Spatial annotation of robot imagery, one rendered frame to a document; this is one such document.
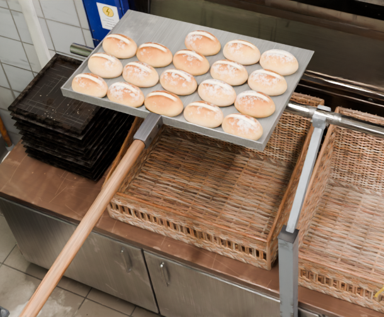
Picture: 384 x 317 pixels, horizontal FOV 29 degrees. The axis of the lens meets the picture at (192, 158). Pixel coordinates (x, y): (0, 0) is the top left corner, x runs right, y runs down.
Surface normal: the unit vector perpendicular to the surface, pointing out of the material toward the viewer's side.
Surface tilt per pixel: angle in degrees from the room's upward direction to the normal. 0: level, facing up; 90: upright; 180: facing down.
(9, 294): 0
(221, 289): 90
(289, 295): 90
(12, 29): 90
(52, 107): 0
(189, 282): 90
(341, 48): 70
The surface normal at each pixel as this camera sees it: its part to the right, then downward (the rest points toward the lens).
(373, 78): -0.45, 0.45
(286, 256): -0.43, 0.72
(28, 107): -0.11, -0.64
